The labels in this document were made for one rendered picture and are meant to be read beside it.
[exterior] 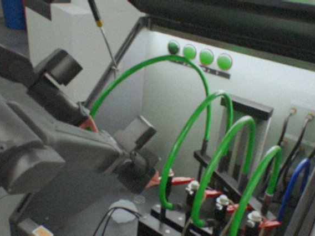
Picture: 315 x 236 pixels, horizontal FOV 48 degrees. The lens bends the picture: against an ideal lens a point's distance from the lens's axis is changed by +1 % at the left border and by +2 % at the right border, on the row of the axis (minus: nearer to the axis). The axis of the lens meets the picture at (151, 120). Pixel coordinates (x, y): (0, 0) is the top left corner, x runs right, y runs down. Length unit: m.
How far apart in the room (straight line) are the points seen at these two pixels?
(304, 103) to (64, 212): 0.79
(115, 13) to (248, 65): 2.80
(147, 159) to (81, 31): 2.85
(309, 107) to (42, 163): 0.80
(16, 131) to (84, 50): 3.35
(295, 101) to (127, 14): 2.96
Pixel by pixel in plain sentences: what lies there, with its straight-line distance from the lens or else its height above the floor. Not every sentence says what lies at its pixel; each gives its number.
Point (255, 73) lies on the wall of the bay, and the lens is 1.03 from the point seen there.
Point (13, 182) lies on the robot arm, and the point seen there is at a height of 1.50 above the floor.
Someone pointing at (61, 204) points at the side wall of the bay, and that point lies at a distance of 1.17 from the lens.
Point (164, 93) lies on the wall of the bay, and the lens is 1.20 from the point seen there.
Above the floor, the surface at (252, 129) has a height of 1.30.
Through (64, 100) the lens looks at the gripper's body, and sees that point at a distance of 0.80.
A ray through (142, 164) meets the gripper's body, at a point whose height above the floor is 1.23.
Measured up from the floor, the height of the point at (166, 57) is 1.43.
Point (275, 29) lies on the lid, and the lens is 0.92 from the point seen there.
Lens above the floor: 1.68
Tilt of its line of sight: 28 degrees down
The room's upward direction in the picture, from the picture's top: 5 degrees clockwise
